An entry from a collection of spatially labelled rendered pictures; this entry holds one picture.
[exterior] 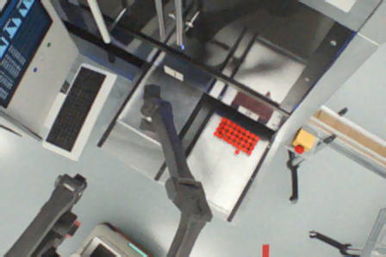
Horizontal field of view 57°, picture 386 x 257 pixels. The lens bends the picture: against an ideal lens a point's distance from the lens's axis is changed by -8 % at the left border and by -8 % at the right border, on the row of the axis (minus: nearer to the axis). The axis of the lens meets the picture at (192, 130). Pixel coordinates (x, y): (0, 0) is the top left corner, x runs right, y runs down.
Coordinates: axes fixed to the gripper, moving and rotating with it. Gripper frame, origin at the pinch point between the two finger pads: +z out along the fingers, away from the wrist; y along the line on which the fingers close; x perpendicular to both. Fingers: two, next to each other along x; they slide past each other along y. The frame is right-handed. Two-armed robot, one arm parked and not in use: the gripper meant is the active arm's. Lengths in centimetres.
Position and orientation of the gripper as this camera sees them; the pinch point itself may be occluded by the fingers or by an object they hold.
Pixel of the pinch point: (152, 124)
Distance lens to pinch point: 159.5
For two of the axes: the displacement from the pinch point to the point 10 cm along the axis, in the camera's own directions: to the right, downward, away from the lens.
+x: -9.7, -2.5, 0.5
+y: 2.5, -9.3, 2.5
